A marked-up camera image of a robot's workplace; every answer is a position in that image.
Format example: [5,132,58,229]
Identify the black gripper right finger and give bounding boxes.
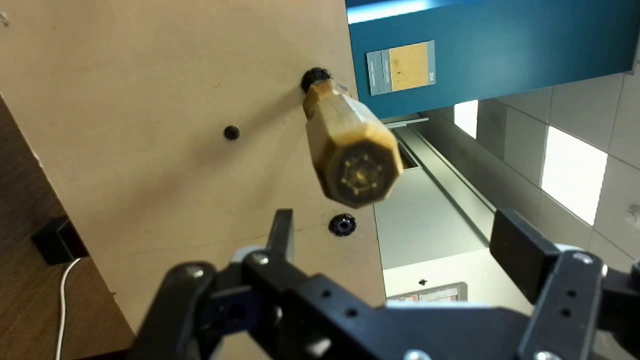
[487,208,640,360]

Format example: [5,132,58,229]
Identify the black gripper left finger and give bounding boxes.
[127,208,322,360]

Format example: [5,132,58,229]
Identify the yellow cylindrical handle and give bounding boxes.
[298,67,406,211]

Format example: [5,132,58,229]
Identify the large square ceiling light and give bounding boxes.
[540,125,609,229]

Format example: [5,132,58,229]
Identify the small square ceiling light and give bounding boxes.
[452,98,479,141]

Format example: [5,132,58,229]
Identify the foosball table beige cabinet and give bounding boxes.
[0,0,390,336]

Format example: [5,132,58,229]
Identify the yellow and blue wall poster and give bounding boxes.
[364,38,437,98]

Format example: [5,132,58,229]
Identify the white floor cable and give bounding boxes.
[51,256,86,360]

